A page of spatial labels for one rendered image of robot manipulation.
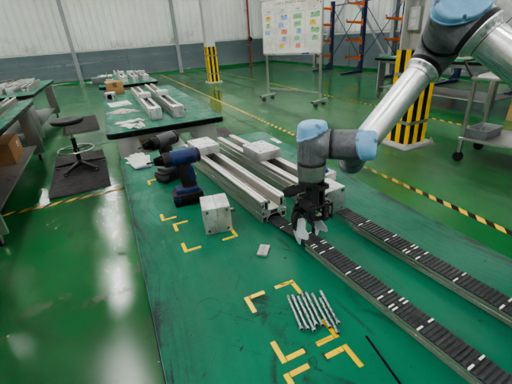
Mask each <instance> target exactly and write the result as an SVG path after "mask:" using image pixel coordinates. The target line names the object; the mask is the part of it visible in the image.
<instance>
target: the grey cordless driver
mask: <svg viewBox="0 0 512 384"><path fill-rule="evenodd" d="M178 141H179V135H178V133H177V132H176V131H174V130H172V131H168V132H166V133H162V134H158V135H156V136H153V137H150V138H148V139H147V141H146V142H144V143H143V144H142V147H139V148H138V149H142V148H144V149H145V150H150V149H151V150H152V151H154V150H156V149H159V153H160V155H161V154H162V153H163V152H168V153H169V151H174V150H173V148H172V146H170V145H172V144H175V143H176V142H178ZM174 168H175V167H173V166H171V167H170V168H165V166H164V167H162V166H160V167H158V170H157V171H156V172H155V173H154V175H155V178H156V180H157V181H158V182H160V183H163V184H168V183H170V182H172V181H175V180H177V179H178V178H180V177H179V174H176V171H175V169H174Z"/></svg>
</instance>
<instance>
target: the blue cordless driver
mask: <svg viewBox="0 0 512 384"><path fill-rule="evenodd" d="M200 160H201V157H200V150H199V149H198V148H197V147H194V148H193V147H190V148H186V149H178V150H174V151H169V153H168V152H163V153H162V154H161V155H160V156H158V157H156V158H154V159H153V162H147V163H146V164H147V165H149V164H153V163H154V165H155V166H162V167H164V166H165V168H170V167H171V166H173V167H175V168H174V169H175V171H176V174H179V177H180V179H181V183H182V184H181V185H178V186H174V190H172V191H171V197H172V199H173V201H174V204H175V206H176V207H181V206H186V205H190V204H194V203H199V202H200V197H204V193H203V190H202V188H201V186H200V185H199V184H198V183H197V181H196V179H197V176H196V174H195V171H194V167H193V165H190V164H191V163H195V162H197V161H198V162H199V161H200Z"/></svg>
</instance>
